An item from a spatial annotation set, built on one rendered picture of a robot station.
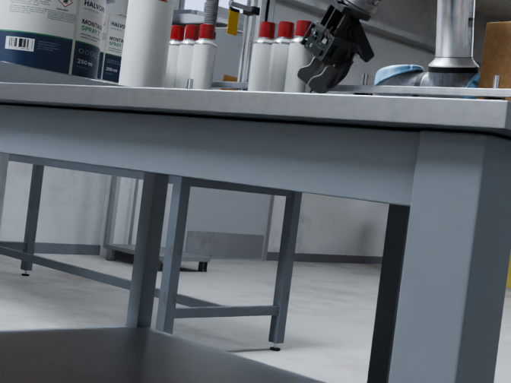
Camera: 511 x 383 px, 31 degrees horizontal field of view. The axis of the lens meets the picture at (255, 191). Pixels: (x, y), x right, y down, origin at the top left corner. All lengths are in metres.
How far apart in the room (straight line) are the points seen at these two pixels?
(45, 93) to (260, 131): 0.30
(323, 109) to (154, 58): 1.06
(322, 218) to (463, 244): 8.57
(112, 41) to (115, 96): 1.09
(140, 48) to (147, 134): 0.84
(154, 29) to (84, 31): 0.27
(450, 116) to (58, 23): 0.96
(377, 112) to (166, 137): 0.29
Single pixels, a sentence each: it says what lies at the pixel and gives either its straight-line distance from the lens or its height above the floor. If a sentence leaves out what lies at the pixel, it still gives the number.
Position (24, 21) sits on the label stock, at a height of 0.96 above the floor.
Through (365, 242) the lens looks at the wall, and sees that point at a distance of 9.86.
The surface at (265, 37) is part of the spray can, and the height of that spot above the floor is 1.05.
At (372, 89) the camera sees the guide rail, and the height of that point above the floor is 0.95.
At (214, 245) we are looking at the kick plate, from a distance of 8.16.
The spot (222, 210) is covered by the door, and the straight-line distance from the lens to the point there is 8.18.
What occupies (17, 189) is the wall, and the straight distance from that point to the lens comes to 6.97.
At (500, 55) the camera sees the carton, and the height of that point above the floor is 1.05.
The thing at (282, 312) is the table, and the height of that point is 0.17.
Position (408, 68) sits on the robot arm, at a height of 1.06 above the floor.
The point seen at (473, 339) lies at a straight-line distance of 0.72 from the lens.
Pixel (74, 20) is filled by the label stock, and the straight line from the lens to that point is 1.55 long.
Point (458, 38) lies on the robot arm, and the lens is 2.22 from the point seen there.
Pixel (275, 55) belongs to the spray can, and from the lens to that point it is 1.94.
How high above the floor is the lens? 0.76
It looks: 1 degrees down
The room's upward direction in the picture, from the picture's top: 7 degrees clockwise
